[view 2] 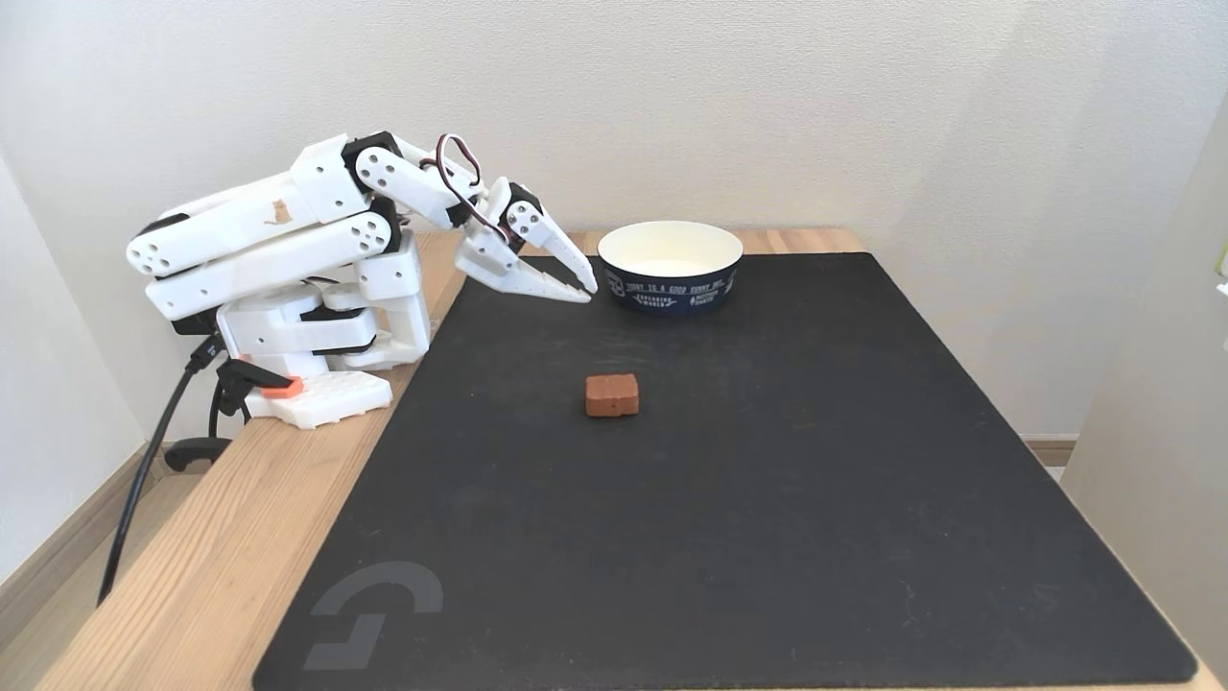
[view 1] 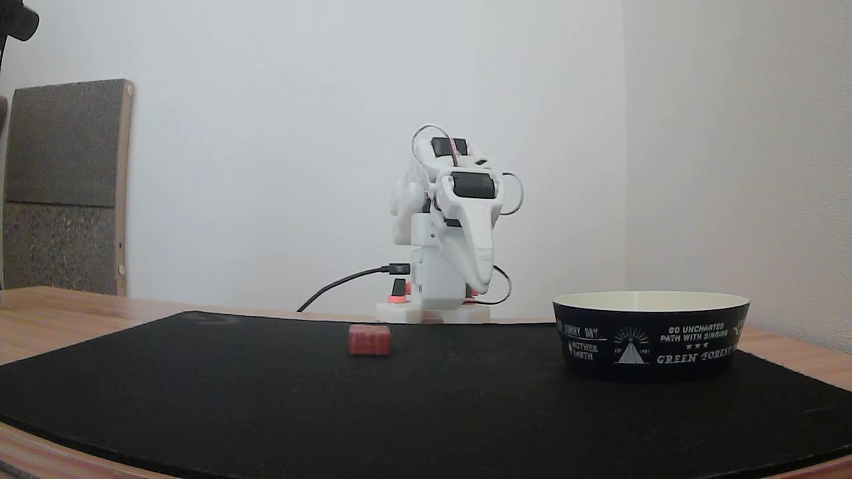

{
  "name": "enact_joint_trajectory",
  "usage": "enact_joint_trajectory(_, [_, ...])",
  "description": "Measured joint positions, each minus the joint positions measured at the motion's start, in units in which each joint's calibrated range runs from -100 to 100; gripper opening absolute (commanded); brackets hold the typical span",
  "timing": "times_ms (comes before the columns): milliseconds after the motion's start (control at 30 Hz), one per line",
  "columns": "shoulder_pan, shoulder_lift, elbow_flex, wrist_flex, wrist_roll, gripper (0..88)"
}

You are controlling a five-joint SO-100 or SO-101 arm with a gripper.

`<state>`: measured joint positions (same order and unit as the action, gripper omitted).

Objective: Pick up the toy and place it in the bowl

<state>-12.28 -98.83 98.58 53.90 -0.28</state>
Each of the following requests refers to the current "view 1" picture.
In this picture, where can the black felt mat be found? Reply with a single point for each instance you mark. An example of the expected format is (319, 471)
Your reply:
(333, 406)

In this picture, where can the grey panel wooden frame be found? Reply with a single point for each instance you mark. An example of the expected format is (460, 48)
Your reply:
(63, 193)

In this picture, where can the black camera device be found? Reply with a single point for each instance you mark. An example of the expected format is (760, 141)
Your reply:
(16, 20)

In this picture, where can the red toy block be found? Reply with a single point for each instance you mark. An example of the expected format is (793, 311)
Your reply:
(370, 340)

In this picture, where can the black printed bowl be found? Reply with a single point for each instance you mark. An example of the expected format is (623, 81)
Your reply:
(649, 346)

